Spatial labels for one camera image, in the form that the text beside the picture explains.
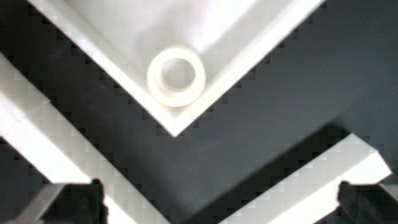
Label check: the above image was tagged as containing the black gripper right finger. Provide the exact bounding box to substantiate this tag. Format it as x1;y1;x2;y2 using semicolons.
317;182;398;224

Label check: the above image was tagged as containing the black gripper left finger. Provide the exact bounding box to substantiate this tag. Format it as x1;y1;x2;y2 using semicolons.
13;178;111;224

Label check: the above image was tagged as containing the white square tabletop part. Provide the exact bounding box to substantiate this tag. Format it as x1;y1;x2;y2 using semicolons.
27;0;326;135

